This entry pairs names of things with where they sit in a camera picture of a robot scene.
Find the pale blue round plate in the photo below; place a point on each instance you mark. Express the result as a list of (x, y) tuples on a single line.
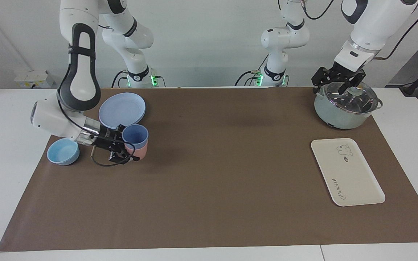
[(123, 108)]

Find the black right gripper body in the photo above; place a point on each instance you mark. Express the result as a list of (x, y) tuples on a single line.
[(108, 139)]

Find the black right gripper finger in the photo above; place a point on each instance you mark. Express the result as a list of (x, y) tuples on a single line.
[(122, 156), (121, 129)]

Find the blue plastic cup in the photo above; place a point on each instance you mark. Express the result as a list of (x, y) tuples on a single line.
[(135, 134)]

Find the cream tray with bear print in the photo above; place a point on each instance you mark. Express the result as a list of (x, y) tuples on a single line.
[(347, 174)]

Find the brown table mat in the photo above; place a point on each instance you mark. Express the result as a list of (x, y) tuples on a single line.
[(212, 181)]

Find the light blue bowl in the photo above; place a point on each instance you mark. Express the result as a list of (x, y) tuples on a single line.
[(63, 152)]

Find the glass pot lid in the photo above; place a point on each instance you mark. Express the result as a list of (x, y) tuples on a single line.
[(339, 98)]

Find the pink plastic cup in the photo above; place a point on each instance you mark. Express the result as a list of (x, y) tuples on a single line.
[(140, 152)]

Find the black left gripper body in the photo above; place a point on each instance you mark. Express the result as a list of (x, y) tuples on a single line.
[(342, 69)]

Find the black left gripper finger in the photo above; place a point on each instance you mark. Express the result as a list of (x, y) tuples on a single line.
[(356, 79), (323, 76)]

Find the pale green cooking pot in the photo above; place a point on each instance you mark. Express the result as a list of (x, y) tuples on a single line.
[(336, 116)]

